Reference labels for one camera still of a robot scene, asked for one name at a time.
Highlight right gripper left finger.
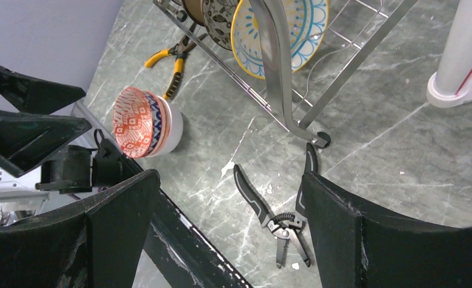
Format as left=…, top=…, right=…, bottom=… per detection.
left=0, top=169, right=160, bottom=287

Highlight yellow teal patterned bowl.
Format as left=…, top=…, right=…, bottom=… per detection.
left=230, top=0, right=330, bottom=80

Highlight red patterned bowl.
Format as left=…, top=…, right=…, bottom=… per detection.
left=112, top=87, right=184, bottom=158

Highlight brown floral bowl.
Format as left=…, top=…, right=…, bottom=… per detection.
left=202, top=0, right=239, bottom=51

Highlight yellow handled pliers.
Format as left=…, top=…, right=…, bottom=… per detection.
left=144, top=34, right=209, bottom=101

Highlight white pipe frame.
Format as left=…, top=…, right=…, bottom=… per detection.
left=426, top=0, right=472, bottom=109

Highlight beige dark rimmed bowl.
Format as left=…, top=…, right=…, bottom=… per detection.
left=181, top=0, right=205, bottom=26

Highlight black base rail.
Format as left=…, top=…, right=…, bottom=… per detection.
left=70, top=101, right=254, bottom=288

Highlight steel dish rack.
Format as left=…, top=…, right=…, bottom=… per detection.
left=156, top=1, right=414, bottom=149

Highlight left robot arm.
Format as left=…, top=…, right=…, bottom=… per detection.
left=0, top=65, right=124, bottom=203

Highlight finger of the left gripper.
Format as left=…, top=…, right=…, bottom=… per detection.
left=0, top=65, right=86, bottom=115
left=0, top=110, right=92, bottom=178

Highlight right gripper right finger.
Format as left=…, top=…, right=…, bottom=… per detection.
left=302, top=172, right=472, bottom=287

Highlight black pliers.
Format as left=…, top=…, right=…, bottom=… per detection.
left=233, top=142, right=320, bottom=270

